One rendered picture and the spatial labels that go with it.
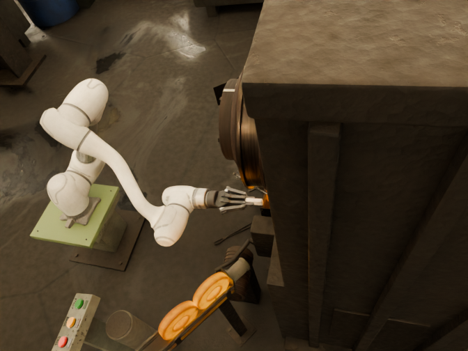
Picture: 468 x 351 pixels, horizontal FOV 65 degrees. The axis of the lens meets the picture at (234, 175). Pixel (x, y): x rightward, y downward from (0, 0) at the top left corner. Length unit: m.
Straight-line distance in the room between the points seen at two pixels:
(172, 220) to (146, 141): 1.51
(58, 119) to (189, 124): 1.49
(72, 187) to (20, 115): 1.83
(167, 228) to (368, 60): 1.16
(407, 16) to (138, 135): 2.62
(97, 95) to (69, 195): 0.64
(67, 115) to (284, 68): 1.23
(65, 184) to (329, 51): 1.75
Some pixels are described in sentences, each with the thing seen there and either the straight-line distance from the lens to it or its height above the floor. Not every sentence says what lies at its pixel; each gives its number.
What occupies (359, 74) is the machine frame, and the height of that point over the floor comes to 1.76.
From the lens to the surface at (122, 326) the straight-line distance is 1.74.
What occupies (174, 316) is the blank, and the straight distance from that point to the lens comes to 1.37.
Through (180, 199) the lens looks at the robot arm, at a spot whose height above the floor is 0.77.
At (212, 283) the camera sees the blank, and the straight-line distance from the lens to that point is 1.38.
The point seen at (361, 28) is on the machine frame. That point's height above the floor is 1.76.
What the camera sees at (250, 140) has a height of 1.24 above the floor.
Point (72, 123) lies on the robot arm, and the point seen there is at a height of 1.10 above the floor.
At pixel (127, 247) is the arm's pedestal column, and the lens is 2.47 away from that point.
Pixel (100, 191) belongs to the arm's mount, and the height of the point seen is 0.37.
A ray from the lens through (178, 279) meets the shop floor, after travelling 2.29.
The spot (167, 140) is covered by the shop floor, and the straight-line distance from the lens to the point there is 2.88.
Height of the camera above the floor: 2.06
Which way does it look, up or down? 54 degrees down
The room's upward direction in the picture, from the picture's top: 16 degrees counter-clockwise
